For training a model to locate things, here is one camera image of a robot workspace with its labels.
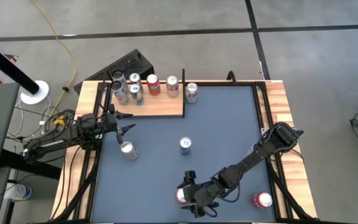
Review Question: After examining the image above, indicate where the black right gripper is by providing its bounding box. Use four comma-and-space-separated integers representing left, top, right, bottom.
180, 169, 222, 218

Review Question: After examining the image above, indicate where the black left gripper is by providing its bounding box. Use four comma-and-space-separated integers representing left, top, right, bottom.
99, 108, 137, 144

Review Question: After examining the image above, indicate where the red Fanta strawberry can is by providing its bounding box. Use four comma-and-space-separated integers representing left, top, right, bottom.
249, 191, 273, 209
175, 187, 190, 205
146, 73, 162, 96

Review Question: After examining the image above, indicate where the blue silver Red Bull can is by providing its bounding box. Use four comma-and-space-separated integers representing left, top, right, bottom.
179, 136, 193, 155
129, 83, 145, 106
128, 72, 143, 90

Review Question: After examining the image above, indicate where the silver Diet Coke can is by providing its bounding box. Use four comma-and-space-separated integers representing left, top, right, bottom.
120, 141, 139, 161
184, 82, 199, 104
165, 75, 180, 98

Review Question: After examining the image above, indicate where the blue grey table mat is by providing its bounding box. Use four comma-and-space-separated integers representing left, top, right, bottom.
91, 85, 277, 222

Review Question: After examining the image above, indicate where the black perforated metal box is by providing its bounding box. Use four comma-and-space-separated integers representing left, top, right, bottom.
73, 49, 157, 94

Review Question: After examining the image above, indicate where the yellow plug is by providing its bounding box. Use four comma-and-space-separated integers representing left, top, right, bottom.
53, 114, 67, 126

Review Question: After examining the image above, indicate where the black floor beam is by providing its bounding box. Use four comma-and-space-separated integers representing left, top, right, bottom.
0, 149, 62, 180

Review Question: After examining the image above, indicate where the small black curved hook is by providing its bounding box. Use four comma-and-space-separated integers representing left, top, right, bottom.
226, 70, 238, 85

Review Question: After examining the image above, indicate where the white bottle with blue label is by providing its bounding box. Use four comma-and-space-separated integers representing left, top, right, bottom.
4, 183, 33, 201

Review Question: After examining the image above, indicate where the black pole with white base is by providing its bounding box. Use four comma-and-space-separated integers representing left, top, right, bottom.
0, 36, 50, 106

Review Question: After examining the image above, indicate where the wooden shelf with black frame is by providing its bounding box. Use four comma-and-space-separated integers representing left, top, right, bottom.
106, 68, 186, 119

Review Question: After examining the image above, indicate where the black cable bundle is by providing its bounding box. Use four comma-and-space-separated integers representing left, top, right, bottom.
50, 108, 78, 126

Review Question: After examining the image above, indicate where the yellow cable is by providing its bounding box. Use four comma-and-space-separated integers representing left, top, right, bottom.
29, 0, 76, 118

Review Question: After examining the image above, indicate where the black metal table frame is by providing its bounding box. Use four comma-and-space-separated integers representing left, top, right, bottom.
51, 80, 318, 224

